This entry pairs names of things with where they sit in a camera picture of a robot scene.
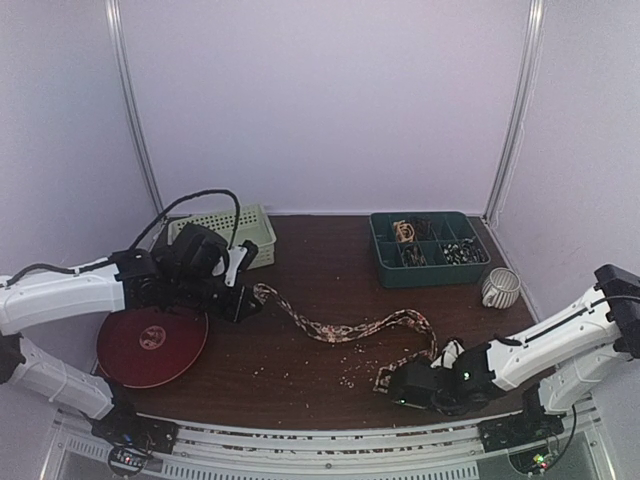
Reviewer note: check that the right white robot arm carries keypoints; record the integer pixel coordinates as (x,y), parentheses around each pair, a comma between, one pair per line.
(582,342)

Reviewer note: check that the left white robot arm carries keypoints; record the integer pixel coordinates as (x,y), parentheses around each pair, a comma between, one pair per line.
(43,294)

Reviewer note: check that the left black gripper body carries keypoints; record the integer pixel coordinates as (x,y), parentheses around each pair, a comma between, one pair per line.
(193,292)

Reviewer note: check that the pale green plastic basket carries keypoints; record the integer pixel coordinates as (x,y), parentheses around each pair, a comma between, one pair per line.
(254,225)

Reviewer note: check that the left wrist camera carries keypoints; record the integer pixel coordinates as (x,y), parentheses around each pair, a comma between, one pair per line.
(234,260)

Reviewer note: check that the right aluminium frame post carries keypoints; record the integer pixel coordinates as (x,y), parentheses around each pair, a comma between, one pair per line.
(515,125)

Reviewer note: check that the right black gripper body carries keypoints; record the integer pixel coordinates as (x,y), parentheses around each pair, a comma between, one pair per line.
(401,382)

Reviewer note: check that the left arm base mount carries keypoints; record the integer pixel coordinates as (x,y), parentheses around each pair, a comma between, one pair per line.
(134,438)

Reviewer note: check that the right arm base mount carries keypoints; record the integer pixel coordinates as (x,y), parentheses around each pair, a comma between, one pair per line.
(531,425)

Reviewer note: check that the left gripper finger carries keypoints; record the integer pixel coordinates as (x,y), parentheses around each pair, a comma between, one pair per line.
(247,296)
(245,307)

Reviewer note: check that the patterned paisley necktie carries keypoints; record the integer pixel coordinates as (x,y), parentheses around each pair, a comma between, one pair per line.
(342,333)

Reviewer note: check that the red round tray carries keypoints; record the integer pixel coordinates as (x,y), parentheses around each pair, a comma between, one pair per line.
(148,348)

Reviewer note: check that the black white small clips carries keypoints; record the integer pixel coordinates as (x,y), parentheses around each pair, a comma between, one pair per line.
(464,252)

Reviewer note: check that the striped ceramic mug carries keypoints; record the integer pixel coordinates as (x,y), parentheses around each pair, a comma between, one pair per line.
(501,289)

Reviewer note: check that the left aluminium frame post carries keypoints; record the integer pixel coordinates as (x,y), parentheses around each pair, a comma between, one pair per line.
(133,118)

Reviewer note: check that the front aluminium rail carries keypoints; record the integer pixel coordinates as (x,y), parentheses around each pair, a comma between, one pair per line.
(452,450)

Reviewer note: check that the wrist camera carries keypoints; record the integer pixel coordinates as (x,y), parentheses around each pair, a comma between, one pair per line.
(234,260)
(449,354)

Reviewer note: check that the tan rubber bands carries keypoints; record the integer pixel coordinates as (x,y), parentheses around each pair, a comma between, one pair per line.
(404,231)

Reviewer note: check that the aluminium frame post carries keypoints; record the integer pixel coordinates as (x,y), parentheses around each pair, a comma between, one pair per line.
(133,118)
(515,125)

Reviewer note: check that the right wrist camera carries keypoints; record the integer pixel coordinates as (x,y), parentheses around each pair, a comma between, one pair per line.
(449,354)

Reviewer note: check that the dark green compartment organizer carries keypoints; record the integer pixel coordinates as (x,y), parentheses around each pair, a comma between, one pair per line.
(432,230)

